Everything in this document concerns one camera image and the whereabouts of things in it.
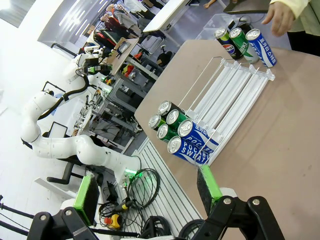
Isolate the green soda can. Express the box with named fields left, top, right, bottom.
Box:
left=228, top=27, right=260, bottom=64
left=165, top=108, right=191, bottom=127
left=156, top=123, right=180, bottom=144

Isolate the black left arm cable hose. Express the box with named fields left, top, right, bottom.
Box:
left=37, top=72, right=91, bottom=123

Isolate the person's right forearm yellow sleeve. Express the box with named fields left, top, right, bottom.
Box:
left=269, top=0, right=313, bottom=18

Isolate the person in yellow shirt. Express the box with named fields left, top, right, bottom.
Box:
left=286, top=0, right=320, bottom=51

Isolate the wooden board workbench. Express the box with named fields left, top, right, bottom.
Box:
left=109, top=37, right=141, bottom=76

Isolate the yellow red emergency stop button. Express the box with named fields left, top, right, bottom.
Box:
left=103, top=212, right=123, bottom=230

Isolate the clear plastic storage bin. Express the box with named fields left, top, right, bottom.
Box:
left=196, top=13, right=253, bottom=42

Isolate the black cable coil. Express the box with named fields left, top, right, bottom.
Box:
left=141, top=216, right=176, bottom=238

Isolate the black Pepsi can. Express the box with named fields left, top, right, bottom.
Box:
left=213, top=26, right=245, bottom=61
left=148, top=113, right=167, bottom=131
left=157, top=99, right=186, bottom=117

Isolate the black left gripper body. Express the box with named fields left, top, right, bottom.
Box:
left=83, top=56, right=101, bottom=68

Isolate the mannequin in grey clothes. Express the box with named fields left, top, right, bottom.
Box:
left=113, top=7, right=138, bottom=31

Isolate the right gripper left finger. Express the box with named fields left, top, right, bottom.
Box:
left=26, top=171, right=102, bottom=240

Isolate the mannequin in dark red clothes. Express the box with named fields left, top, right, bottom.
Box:
left=101, top=13, right=118, bottom=32

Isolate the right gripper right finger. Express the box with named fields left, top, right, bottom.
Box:
left=196, top=164, right=286, bottom=240

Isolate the grey metal shelf frame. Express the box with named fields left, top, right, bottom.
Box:
left=94, top=57, right=161, bottom=153

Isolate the clear acrylic can rack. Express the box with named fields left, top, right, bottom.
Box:
left=172, top=56, right=276, bottom=167

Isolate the blue Pocari Sweat can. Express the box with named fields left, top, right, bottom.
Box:
left=166, top=135, right=216, bottom=166
left=245, top=28, right=278, bottom=68
left=177, top=119, right=221, bottom=151

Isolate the slotted aluminium base plate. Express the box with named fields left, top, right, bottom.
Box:
left=117, top=138, right=205, bottom=233

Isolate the person's right hand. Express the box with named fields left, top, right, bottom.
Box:
left=261, top=1, right=297, bottom=38

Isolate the dark brown serving tray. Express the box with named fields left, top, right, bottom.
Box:
left=222, top=0, right=272, bottom=14

